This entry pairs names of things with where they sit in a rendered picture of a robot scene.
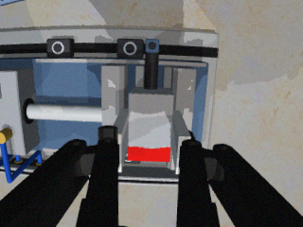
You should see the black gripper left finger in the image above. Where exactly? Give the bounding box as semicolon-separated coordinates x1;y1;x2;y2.
0;109;129;227

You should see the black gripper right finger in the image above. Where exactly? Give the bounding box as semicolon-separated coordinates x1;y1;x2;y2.
170;111;303;227

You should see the grey block with red end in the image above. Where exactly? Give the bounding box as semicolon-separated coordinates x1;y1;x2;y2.
128;87;174;162

